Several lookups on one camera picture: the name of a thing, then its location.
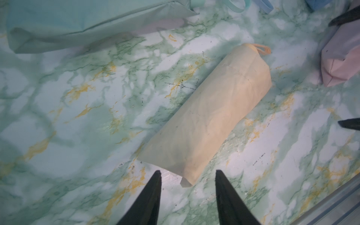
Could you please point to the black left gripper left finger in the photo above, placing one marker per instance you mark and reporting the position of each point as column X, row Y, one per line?
column 145, row 208

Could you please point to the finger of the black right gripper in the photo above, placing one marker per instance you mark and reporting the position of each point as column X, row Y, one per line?
column 349, row 16
column 353, row 124

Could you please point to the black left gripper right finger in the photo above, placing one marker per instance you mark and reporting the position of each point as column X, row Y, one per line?
column 231, row 209

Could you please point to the beige umbrella sleeve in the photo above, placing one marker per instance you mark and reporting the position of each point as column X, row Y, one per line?
column 190, row 139

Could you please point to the mint green umbrella sleeve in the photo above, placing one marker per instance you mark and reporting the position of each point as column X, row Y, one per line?
column 43, row 26

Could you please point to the blue sleeved umbrella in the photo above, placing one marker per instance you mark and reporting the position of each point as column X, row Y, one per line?
column 317, row 4

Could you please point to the pink sleeved umbrella far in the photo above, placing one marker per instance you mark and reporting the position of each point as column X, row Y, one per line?
column 340, row 58

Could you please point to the aluminium front rail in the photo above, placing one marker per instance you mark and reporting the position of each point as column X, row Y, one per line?
column 342, row 207

